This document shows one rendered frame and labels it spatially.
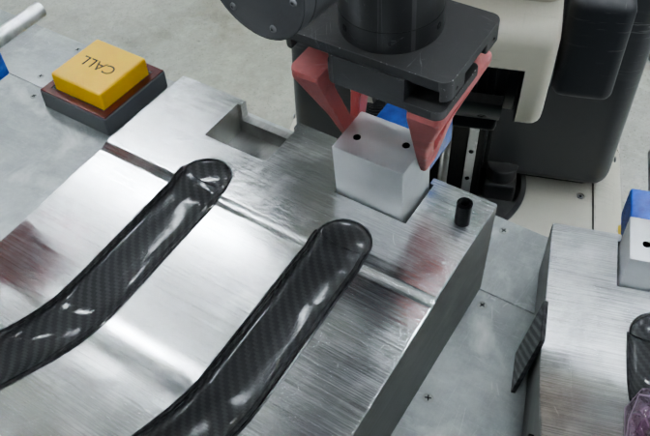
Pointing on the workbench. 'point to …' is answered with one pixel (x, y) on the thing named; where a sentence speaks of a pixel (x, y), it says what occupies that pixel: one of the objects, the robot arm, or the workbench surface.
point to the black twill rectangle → (530, 346)
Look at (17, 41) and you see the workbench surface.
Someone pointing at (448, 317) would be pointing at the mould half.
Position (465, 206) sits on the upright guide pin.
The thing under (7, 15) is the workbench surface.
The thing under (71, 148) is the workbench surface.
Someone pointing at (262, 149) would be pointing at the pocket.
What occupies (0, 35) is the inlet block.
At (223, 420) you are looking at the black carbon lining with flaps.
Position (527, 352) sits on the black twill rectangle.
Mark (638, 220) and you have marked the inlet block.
